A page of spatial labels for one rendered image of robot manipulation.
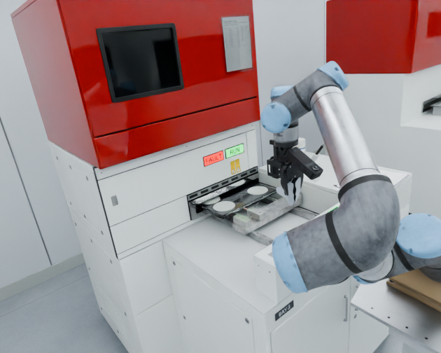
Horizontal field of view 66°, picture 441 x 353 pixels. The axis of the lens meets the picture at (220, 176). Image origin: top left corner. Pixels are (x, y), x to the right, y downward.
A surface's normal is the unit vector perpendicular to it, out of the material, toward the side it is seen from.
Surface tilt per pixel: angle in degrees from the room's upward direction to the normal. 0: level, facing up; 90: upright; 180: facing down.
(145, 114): 90
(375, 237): 68
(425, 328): 0
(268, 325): 90
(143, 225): 90
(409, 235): 41
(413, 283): 47
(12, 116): 90
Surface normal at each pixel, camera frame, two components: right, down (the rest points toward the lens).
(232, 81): 0.63, 0.22
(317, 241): -0.65, -0.27
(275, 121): -0.34, 0.38
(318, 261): -0.47, 0.18
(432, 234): -0.58, -0.48
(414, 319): -0.11, -0.92
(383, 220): 0.15, -0.25
